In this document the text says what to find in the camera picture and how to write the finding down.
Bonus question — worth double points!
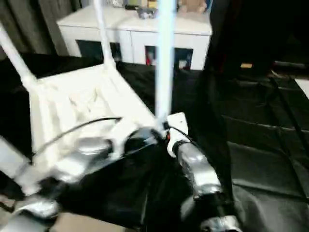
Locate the flat white board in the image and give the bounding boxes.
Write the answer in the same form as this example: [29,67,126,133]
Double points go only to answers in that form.
[295,76,309,100]

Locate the black and white bundle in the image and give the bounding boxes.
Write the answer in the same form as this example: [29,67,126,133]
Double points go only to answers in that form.
[136,6,158,19]

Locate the black mat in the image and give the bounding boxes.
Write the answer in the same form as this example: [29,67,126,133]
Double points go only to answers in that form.
[0,50,309,232]

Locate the white plastic table top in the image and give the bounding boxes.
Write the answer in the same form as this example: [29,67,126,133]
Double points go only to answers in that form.
[23,63,158,194]

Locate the white plastic table leg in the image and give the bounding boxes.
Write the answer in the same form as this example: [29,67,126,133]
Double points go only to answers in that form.
[0,22,37,86]
[92,0,117,70]
[0,136,37,194]
[154,0,180,131]

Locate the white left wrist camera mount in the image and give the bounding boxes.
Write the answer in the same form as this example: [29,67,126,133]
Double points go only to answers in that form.
[105,117,131,158]

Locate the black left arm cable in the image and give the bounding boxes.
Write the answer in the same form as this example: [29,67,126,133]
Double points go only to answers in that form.
[30,116,123,158]

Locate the grey-green curtain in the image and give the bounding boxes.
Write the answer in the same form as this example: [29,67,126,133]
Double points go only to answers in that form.
[0,0,83,59]

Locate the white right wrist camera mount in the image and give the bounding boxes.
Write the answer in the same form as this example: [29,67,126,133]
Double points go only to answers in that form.
[165,112,191,158]

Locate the white cabinet with glass doors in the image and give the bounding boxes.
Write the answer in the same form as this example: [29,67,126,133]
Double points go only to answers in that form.
[56,4,213,71]

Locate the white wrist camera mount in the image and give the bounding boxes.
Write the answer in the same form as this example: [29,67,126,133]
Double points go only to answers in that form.
[165,112,191,158]
[105,117,131,158]

